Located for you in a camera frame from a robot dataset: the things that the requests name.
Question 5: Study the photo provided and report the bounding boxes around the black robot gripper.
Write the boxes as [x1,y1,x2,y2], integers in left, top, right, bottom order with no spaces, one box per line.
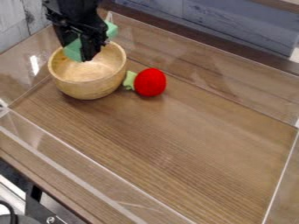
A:
[42,0,109,61]

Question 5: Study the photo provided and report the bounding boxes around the green foam block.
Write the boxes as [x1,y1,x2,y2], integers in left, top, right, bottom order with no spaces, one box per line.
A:
[63,21,118,62]

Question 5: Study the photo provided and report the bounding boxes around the brown wooden bowl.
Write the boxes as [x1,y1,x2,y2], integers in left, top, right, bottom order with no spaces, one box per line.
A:
[49,41,127,100]

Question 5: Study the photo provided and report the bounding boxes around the red knitted strawberry toy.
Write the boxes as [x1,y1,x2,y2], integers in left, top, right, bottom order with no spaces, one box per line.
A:
[123,68,167,97]

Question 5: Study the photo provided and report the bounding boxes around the black metal clamp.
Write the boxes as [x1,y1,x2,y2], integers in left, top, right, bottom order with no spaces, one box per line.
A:
[25,185,81,224]

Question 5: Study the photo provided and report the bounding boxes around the clear acrylic corner bracket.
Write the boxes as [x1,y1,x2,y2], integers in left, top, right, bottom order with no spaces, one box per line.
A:
[106,11,114,23]

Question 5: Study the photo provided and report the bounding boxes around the clear acrylic tray wall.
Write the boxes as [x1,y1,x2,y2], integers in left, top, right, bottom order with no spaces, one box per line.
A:
[0,105,195,224]

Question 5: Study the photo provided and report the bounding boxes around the black cable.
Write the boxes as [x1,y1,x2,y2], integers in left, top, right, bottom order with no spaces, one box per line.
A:
[0,200,19,224]

